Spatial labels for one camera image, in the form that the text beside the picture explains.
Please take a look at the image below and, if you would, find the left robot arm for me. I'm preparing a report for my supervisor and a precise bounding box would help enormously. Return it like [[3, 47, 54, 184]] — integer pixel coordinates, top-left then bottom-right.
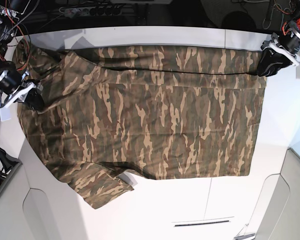
[[256, 0, 300, 79]]

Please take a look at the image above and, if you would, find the camouflage T-shirt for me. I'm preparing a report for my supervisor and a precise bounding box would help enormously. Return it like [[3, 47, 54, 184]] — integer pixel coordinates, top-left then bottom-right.
[[13, 42, 267, 209]]

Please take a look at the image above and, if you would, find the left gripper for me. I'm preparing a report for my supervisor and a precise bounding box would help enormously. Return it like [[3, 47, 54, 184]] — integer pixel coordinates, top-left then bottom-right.
[[256, 26, 300, 77]]

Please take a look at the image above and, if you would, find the black round stool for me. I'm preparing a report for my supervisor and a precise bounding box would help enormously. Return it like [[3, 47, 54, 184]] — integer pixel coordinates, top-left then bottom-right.
[[221, 11, 257, 32]]

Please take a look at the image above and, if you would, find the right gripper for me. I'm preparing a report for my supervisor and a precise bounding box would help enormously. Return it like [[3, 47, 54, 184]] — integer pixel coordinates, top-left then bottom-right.
[[0, 69, 45, 112]]

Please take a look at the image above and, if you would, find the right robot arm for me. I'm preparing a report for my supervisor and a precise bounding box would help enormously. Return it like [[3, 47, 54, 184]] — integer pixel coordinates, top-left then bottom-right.
[[0, 0, 45, 111]]

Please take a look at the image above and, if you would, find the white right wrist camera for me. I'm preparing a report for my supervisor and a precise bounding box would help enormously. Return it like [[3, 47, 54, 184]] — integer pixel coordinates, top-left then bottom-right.
[[0, 107, 11, 122]]

